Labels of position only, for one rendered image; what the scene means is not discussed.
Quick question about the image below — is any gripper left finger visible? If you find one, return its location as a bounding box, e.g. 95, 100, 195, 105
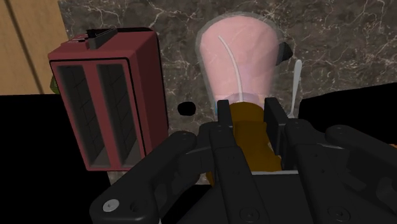
89, 99, 271, 224

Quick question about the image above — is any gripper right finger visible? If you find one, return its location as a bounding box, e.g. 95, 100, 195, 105
263, 97, 397, 224

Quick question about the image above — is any pink blender jug brown base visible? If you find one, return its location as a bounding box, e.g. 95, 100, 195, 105
195, 11, 294, 187

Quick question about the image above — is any small black round object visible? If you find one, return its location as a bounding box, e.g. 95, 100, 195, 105
177, 101, 197, 117

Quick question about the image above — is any red toaster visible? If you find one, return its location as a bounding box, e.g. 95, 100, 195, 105
47, 27, 170, 172

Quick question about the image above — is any white spoon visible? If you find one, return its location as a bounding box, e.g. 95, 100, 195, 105
286, 59, 303, 120

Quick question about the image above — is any small green object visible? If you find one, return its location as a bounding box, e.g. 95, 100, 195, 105
50, 76, 60, 95

